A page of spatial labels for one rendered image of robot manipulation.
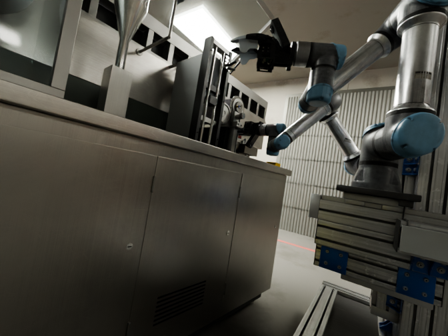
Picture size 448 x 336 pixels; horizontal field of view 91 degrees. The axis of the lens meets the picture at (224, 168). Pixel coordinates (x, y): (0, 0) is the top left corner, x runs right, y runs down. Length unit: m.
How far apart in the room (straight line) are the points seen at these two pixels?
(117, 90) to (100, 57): 0.34
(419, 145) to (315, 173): 3.51
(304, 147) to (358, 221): 3.55
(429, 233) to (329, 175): 3.49
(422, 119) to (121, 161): 0.84
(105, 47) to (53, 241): 1.00
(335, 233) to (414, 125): 0.41
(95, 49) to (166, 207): 0.90
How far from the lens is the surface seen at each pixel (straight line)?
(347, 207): 0.89
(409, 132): 0.79
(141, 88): 1.45
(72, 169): 0.67
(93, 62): 1.37
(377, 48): 1.04
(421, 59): 0.90
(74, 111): 0.65
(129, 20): 1.21
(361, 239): 0.90
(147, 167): 0.75
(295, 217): 4.32
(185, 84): 1.36
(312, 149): 4.33
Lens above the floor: 0.78
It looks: 3 degrees up
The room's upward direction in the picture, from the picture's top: 9 degrees clockwise
